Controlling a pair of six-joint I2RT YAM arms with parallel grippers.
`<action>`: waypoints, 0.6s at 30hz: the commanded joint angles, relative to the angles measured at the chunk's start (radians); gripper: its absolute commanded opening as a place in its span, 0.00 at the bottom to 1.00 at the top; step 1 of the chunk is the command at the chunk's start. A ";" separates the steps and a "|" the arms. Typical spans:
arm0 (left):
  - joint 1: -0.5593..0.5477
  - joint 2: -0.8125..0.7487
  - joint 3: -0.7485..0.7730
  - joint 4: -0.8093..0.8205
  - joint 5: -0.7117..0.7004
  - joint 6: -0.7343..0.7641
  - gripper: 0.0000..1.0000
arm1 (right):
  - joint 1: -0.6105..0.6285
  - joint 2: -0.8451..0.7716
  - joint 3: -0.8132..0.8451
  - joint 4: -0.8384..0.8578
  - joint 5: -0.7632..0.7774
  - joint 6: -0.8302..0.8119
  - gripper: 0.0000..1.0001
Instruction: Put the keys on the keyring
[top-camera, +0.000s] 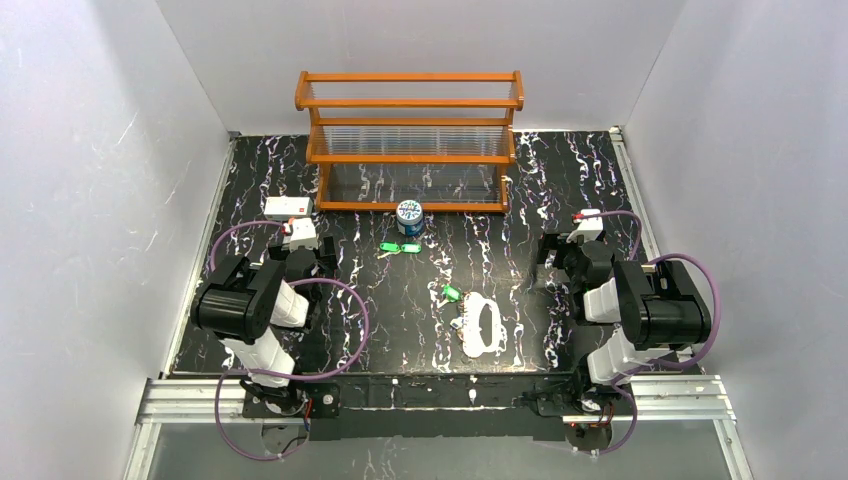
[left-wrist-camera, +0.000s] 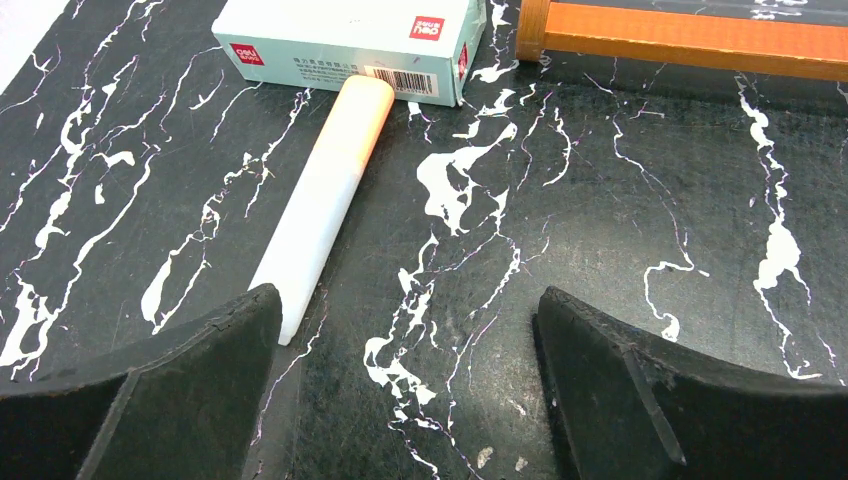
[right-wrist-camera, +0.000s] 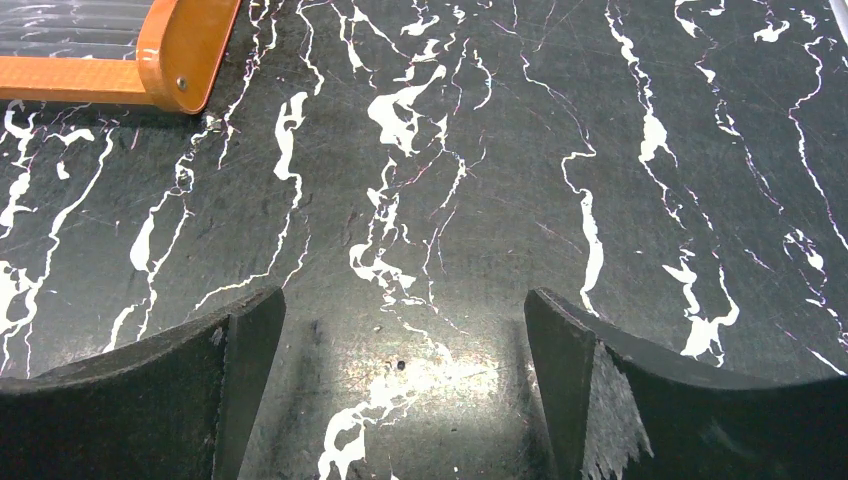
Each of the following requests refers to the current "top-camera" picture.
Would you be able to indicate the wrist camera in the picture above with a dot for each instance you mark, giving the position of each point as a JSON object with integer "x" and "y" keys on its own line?
{"x": 588, "y": 226}
{"x": 300, "y": 233}

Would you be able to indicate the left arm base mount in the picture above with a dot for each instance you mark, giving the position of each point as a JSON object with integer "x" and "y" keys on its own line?
{"x": 297, "y": 400}

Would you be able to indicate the aluminium frame rail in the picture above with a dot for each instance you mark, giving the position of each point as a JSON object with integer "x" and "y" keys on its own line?
{"x": 657, "y": 396}

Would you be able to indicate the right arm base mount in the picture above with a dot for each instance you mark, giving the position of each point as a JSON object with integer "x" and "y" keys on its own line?
{"x": 558, "y": 401}

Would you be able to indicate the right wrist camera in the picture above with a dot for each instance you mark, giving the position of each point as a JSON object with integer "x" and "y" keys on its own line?
{"x": 588, "y": 226}

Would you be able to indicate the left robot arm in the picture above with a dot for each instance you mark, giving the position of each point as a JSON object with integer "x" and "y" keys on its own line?
{"x": 240, "y": 304}

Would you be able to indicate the orange wooden shelf rack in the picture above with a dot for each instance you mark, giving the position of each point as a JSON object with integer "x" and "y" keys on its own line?
{"x": 445, "y": 140}

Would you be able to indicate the large silver carabiner keyring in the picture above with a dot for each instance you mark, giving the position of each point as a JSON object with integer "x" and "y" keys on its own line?
{"x": 479, "y": 325}

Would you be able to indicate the blue round jar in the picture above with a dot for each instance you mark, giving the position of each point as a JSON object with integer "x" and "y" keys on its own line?
{"x": 409, "y": 218}

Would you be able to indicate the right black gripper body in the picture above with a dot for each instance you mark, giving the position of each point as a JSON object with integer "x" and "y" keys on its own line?
{"x": 553, "y": 250}

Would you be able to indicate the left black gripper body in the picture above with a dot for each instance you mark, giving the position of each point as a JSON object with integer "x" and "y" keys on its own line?
{"x": 324, "y": 253}

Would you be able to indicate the green key tag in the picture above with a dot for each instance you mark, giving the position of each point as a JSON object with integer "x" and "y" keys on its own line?
{"x": 388, "y": 248}
{"x": 451, "y": 294}
{"x": 411, "y": 248}

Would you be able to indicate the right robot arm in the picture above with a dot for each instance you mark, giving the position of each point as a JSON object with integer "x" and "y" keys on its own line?
{"x": 653, "y": 309}

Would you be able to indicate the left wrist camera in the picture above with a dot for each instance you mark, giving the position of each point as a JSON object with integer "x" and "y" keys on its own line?
{"x": 300, "y": 233}

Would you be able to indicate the white red small box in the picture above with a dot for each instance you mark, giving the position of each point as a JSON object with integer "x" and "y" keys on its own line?
{"x": 284, "y": 208}

